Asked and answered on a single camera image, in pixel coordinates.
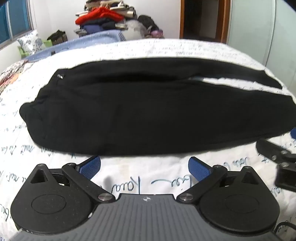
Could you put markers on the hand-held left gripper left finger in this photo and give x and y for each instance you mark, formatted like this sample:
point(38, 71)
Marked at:
point(90, 167)

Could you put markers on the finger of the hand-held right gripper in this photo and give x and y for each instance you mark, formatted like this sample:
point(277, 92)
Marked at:
point(270, 148)
point(293, 133)

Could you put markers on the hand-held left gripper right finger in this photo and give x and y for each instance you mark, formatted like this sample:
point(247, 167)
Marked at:
point(198, 170)

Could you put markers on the black pants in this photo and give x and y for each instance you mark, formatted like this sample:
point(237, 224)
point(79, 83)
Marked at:
point(138, 111)

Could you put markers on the white wardrobe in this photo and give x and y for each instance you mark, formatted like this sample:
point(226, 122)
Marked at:
point(261, 34)

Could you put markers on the colourful patterned quilt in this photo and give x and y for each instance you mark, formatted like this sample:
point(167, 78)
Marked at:
point(11, 74)

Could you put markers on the blue laundry basket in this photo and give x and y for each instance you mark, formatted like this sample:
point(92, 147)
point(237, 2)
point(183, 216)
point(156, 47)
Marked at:
point(92, 38)

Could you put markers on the white script-printed blanket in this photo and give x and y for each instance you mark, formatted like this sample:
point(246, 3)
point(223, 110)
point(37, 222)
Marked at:
point(150, 48)

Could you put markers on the green bag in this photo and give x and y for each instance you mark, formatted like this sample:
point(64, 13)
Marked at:
point(23, 52)

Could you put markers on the dark olive bag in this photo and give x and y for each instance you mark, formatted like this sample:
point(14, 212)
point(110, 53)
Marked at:
point(57, 37)

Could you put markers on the floral pillow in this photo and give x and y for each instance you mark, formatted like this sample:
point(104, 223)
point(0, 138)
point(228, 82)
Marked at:
point(30, 42)

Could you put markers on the purple cloth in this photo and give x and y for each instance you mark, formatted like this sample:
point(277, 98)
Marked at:
point(157, 34)

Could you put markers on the pile of folded clothes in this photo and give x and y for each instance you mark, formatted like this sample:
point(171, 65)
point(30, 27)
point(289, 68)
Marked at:
point(108, 24)

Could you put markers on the red garment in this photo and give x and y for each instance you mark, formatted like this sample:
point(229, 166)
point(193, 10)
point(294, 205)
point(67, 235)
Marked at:
point(99, 14)

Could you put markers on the dark backpack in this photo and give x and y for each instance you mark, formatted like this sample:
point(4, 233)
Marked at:
point(148, 23)

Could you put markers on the window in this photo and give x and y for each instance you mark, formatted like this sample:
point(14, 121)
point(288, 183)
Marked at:
point(13, 18)

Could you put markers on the wooden door frame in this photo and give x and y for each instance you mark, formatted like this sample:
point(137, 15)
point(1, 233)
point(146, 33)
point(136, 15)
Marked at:
point(222, 20)

